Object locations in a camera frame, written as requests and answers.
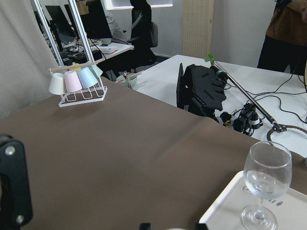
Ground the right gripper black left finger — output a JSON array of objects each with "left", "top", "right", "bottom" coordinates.
[{"left": 139, "top": 223, "right": 151, "bottom": 230}]

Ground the white cup rack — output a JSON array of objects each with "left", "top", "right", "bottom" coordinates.
[{"left": 48, "top": 61, "right": 108, "bottom": 107}]

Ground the steel jigger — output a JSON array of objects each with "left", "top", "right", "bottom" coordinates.
[{"left": 123, "top": 72, "right": 132, "bottom": 89}]

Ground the aluminium frame post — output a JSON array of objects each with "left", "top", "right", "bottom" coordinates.
[{"left": 31, "top": 0, "right": 94, "bottom": 66}]

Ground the blue plastic cup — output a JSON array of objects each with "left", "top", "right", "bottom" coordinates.
[{"left": 77, "top": 67, "right": 98, "bottom": 89}]

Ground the black open device chassis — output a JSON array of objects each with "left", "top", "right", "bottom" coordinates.
[{"left": 176, "top": 64, "right": 227, "bottom": 119}]

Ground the yellow plastic cup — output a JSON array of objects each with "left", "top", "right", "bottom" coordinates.
[{"left": 69, "top": 67, "right": 82, "bottom": 72}]

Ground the metal reacher grabber tool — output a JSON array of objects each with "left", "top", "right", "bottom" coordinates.
[{"left": 204, "top": 53, "right": 307, "bottom": 141}]

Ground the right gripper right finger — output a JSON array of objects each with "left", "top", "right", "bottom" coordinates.
[{"left": 198, "top": 223, "right": 208, "bottom": 230}]

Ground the standing person brown top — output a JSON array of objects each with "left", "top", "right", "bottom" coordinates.
[{"left": 257, "top": 0, "right": 307, "bottom": 76}]

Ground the green plastic cup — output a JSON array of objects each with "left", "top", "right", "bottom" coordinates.
[{"left": 90, "top": 65, "right": 103, "bottom": 78}]

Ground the pink plastic cup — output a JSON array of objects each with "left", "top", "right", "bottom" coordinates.
[{"left": 64, "top": 70, "right": 82, "bottom": 92}]

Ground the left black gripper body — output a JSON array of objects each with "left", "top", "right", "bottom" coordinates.
[{"left": 0, "top": 134, "right": 33, "bottom": 228}]

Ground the cream rabbit tray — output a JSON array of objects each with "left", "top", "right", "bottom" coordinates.
[{"left": 198, "top": 170, "right": 307, "bottom": 230}]

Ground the white plastic cup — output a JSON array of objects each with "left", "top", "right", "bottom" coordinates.
[{"left": 48, "top": 73, "right": 66, "bottom": 95}]

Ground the clear wine glass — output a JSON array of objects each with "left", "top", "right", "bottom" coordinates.
[{"left": 241, "top": 141, "right": 292, "bottom": 230}]

